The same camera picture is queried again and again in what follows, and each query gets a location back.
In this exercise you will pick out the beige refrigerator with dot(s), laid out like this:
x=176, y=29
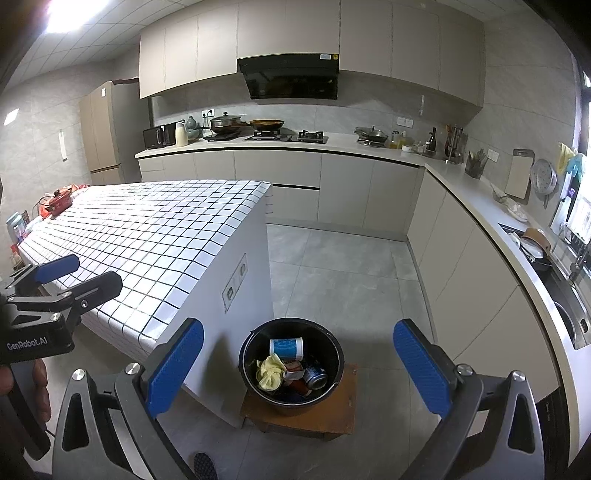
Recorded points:
x=104, y=134

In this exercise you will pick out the orange red packet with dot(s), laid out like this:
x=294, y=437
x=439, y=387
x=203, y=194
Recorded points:
x=74, y=188

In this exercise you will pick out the lidded metal wok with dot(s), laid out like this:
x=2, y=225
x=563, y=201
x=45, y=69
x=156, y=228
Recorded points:
x=371, y=134

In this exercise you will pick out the person's left hand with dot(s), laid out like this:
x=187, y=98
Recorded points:
x=40, y=387

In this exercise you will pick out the dark utensil holder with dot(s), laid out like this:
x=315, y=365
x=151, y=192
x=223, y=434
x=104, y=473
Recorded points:
x=474, y=168

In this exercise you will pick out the kitchen utensil rack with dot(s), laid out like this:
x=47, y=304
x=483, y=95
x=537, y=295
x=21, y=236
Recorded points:
x=455, y=143

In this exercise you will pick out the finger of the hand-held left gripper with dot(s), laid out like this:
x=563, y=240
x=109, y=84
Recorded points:
x=99, y=287
x=57, y=267

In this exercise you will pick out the black frying pan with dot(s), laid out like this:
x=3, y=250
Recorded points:
x=268, y=123

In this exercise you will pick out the low wooden stool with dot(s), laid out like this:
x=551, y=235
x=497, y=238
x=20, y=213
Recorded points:
x=304, y=424

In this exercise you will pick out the blue white box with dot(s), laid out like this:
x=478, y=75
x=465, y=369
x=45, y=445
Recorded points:
x=16, y=228

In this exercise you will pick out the black plastic bucket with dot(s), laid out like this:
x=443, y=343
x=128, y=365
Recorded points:
x=323, y=344

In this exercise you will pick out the metal faucet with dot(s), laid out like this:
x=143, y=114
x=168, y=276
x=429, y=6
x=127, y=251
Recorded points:
x=575, y=272

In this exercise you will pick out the bright ceiling light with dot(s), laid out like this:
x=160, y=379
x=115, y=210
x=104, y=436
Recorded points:
x=74, y=14

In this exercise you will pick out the black gas stove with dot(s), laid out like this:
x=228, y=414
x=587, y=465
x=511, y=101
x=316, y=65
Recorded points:
x=295, y=137

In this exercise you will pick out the white paper strip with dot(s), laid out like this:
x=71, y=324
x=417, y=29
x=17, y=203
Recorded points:
x=62, y=145

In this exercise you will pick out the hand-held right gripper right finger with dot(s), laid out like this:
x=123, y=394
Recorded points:
x=422, y=369

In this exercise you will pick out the dark mesh shoe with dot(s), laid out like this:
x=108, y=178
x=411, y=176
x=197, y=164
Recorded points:
x=204, y=467

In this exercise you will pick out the perforated metal steamer plate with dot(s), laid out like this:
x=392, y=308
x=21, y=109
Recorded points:
x=543, y=177

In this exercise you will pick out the yellow hanging towel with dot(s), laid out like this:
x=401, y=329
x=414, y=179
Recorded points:
x=564, y=157

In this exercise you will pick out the beige upper wall cabinets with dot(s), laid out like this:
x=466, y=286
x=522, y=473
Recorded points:
x=184, y=50

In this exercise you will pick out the black induction cooker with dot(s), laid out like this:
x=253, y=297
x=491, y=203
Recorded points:
x=221, y=137

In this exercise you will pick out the black range hood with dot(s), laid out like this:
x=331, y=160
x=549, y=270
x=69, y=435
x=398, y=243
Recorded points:
x=291, y=78

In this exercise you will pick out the steel kitchen sink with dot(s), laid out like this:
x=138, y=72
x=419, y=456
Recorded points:
x=561, y=300

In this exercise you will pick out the small square ceiling light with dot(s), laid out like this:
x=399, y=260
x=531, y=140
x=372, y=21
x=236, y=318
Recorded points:
x=11, y=116

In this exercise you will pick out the beige base cabinets with counter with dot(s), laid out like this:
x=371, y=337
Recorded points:
x=346, y=184

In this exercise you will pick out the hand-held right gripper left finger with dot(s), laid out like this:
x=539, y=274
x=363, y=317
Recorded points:
x=178, y=364

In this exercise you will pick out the yellow oil bottle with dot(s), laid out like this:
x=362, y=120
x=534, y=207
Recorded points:
x=395, y=141

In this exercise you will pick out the blue hanging glove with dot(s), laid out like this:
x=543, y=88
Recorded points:
x=577, y=164

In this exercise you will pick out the blue drink can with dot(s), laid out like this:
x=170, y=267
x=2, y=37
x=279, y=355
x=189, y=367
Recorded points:
x=316, y=376

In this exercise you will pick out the white tiled kitchen island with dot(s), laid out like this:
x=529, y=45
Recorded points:
x=231, y=258

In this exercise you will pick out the small red white carton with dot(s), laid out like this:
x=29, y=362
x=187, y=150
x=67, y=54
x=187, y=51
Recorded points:
x=293, y=368

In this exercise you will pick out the white wall switch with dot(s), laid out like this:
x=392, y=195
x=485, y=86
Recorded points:
x=405, y=121

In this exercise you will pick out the white jug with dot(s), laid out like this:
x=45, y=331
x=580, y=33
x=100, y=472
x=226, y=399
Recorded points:
x=182, y=135

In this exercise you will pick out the blue white paper cup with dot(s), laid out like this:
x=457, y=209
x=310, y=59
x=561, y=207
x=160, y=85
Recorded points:
x=286, y=347

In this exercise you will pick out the white cutting board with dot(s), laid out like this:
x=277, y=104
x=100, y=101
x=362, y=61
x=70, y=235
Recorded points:
x=518, y=175

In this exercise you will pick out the green ceramic vase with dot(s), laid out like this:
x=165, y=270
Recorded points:
x=192, y=127

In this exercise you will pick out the brown bowl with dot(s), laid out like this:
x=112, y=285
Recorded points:
x=538, y=235

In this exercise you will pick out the white rag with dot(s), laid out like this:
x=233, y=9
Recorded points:
x=517, y=211

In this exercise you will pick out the lidded cooking pot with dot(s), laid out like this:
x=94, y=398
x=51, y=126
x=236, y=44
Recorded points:
x=226, y=123

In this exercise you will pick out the small red pot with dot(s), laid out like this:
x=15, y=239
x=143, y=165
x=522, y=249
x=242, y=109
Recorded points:
x=59, y=201

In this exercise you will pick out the black microwave oven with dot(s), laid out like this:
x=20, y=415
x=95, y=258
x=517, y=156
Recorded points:
x=154, y=137

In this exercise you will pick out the yellow cloth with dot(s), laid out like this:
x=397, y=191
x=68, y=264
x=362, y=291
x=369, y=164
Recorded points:
x=270, y=371

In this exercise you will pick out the island socket panel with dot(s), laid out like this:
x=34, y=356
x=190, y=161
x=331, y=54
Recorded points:
x=234, y=284

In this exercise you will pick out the dark glass bottle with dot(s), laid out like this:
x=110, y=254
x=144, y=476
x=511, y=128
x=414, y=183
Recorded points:
x=432, y=143

